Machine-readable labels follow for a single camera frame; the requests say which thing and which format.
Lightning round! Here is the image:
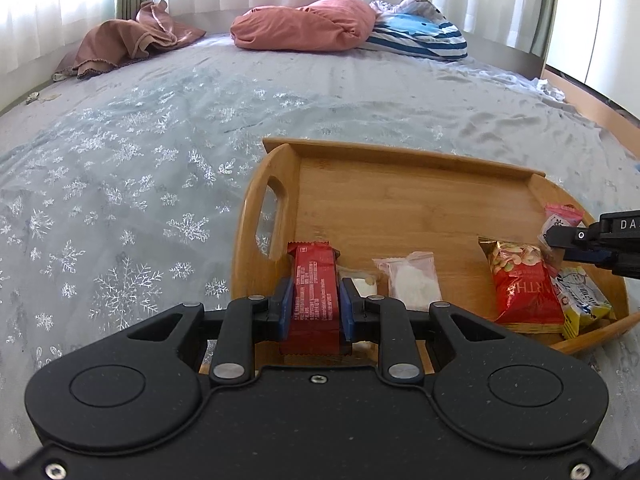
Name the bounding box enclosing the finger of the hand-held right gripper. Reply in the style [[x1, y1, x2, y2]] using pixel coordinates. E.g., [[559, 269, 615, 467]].
[[545, 224, 602, 255], [562, 247, 623, 268]]

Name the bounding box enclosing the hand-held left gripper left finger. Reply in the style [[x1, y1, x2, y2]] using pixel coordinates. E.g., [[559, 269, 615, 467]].
[[127, 276, 296, 386]]

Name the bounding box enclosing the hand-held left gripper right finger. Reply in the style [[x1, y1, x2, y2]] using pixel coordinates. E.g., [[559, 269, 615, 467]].
[[339, 277, 506, 386]]

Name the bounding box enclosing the small pink white packet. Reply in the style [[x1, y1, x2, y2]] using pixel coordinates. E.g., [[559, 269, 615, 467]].
[[539, 203, 584, 249]]

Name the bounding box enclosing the white gold spotted packet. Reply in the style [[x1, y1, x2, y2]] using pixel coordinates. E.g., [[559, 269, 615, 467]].
[[337, 270, 382, 356]]

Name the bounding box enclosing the long dark red bar packet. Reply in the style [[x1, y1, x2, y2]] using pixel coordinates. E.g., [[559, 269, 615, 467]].
[[279, 241, 353, 358]]

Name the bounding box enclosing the yellow snack packet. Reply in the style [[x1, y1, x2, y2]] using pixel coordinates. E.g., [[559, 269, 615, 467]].
[[554, 265, 617, 341]]

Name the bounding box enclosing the clear packet white pastry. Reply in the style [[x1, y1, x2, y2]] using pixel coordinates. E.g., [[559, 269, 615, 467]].
[[372, 251, 443, 312]]

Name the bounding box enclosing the red nut packet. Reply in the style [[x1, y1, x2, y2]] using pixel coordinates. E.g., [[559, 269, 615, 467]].
[[478, 236, 566, 335]]

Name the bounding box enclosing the wooden tray with handles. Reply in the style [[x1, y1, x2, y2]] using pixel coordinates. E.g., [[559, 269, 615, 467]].
[[199, 137, 640, 376]]

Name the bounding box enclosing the small white cloth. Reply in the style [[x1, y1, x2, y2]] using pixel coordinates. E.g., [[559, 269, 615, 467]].
[[536, 79, 567, 102]]

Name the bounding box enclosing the white wardrobe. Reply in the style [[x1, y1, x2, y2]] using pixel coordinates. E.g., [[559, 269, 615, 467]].
[[545, 0, 640, 117]]

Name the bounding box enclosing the snowflake print bed sheet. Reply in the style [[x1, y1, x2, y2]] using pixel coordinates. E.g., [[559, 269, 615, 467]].
[[0, 32, 640, 461]]

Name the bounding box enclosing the blue striped pillow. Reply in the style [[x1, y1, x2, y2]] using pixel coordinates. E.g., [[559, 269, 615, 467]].
[[357, 0, 469, 62]]

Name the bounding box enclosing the pink pillow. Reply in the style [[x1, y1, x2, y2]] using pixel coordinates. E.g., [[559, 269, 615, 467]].
[[231, 0, 377, 52]]

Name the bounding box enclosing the mauve crumpled cloth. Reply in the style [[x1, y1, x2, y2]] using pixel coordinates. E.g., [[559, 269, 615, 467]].
[[52, 0, 207, 81]]

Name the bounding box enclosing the wooden bed frame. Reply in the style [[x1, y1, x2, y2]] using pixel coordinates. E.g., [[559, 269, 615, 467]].
[[542, 67, 640, 142]]

